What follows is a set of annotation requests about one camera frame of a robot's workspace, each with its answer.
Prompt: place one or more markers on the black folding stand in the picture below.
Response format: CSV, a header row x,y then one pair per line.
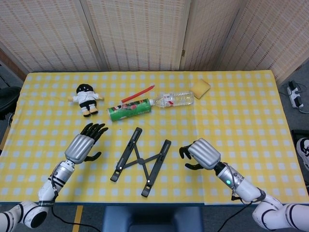
x,y
139,161

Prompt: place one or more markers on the green chip can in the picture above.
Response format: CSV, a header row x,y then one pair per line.
x,y
128,110

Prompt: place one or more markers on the red stick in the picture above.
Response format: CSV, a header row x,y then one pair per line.
x,y
138,93

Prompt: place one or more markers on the yellow sponge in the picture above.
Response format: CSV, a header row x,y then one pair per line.
x,y
200,89

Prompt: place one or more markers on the white power strip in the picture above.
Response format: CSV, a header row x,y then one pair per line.
x,y
295,95

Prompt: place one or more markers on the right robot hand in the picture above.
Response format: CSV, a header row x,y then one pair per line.
x,y
205,154

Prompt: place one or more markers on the black round stool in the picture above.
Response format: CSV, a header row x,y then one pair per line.
x,y
8,99

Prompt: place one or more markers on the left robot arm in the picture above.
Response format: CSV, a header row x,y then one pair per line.
x,y
60,176

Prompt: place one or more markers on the woven folding screen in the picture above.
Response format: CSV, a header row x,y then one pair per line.
x,y
137,33

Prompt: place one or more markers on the clear plastic water bottle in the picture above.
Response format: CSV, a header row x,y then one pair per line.
x,y
176,99

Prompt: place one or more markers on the white black sneaker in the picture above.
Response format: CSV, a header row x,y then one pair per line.
x,y
303,152

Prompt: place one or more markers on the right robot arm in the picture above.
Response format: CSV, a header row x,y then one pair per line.
x,y
241,186

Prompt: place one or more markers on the plush doll white shirt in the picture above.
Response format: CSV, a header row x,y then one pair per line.
x,y
85,97

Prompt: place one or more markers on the brass screen hinge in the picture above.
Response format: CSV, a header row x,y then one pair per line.
x,y
183,53

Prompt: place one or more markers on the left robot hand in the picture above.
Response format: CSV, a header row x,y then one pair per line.
x,y
78,148

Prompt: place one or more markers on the yellow checkered tablecloth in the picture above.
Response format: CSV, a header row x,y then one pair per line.
x,y
241,120

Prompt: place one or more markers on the yellow floor tape strip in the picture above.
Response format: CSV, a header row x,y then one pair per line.
x,y
77,218

